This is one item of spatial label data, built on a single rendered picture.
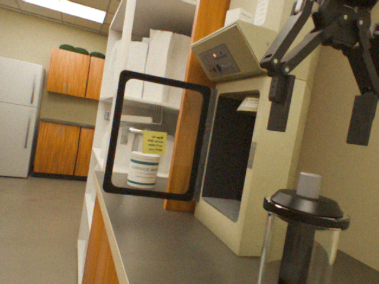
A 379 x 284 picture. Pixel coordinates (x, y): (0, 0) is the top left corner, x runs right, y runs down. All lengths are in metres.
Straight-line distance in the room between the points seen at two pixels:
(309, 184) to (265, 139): 0.39
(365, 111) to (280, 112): 0.14
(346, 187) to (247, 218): 0.45
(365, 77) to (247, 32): 0.37
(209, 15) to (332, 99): 0.54
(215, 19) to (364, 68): 0.77
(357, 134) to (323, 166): 0.76
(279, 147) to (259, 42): 0.27
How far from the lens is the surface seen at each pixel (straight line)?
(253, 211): 0.84
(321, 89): 1.33
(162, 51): 2.04
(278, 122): 0.41
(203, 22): 1.17
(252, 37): 0.81
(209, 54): 0.98
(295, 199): 0.42
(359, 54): 0.49
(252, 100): 0.93
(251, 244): 0.87
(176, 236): 0.91
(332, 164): 1.23
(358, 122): 0.51
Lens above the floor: 1.25
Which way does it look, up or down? 3 degrees down
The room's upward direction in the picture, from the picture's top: 9 degrees clockwise
